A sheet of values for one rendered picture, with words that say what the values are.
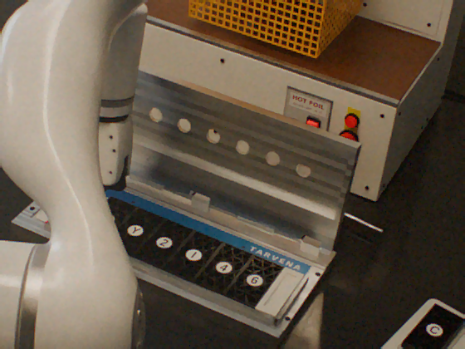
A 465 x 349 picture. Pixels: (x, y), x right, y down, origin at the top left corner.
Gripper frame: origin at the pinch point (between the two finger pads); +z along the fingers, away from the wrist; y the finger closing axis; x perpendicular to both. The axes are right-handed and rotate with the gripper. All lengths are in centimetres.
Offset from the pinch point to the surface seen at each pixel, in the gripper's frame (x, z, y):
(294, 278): 3.4, 0.9, 32.4
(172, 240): 1.0, 1.3, 13.8
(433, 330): 5, 1, 53
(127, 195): 7.6, 1.1, 2.2
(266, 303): -3.1, 2.3, 31.2
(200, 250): 1.3, 1.2, 18.3
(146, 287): -6.8, 5.1, 14.6
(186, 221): 7.2, 1.2, 12.9
